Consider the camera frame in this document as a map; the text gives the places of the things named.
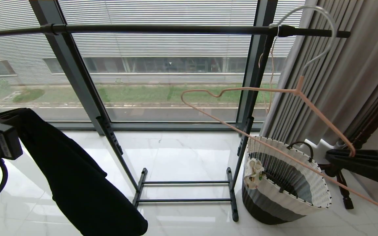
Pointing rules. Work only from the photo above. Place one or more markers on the pink clothes hanger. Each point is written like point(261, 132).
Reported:
point(271, 70)
point(300, 86)

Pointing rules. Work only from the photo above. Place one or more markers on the black garment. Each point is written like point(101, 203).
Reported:
point(77, 183)

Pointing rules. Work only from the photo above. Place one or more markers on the black clothes rack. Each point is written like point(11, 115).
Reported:
point(176, 29)

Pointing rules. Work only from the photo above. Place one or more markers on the white laundry basket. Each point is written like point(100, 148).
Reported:
point(310, 193)

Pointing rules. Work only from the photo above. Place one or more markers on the cream printed garment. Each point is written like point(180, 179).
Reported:
point(253, 173)

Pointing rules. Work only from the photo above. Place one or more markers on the beige curtain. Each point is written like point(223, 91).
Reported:
point(366, 65)

